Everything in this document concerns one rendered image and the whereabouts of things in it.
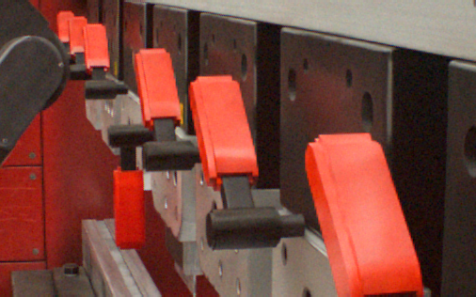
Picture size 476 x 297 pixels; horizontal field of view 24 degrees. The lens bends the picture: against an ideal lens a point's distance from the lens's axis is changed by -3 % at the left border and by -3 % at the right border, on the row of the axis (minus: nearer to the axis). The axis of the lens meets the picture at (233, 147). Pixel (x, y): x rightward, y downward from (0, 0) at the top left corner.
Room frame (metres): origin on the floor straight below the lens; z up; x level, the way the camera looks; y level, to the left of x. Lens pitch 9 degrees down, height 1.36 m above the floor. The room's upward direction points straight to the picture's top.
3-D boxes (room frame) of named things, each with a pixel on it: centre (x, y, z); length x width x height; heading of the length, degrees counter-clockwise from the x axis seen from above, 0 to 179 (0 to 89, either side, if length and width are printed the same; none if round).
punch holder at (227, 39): (0.67, -0.03, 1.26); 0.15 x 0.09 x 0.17; 12
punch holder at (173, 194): (0.86, 0.01, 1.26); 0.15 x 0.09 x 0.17; 12
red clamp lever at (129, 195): (0.87, 0.08, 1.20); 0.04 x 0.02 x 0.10; 102
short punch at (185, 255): (1.03, 0.05, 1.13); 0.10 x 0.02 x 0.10; 12
